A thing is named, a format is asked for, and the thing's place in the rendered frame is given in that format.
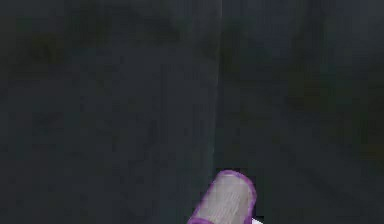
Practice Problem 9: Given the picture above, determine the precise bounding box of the purple-edged grey cylinder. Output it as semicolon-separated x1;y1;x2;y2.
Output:
186;169;258;224

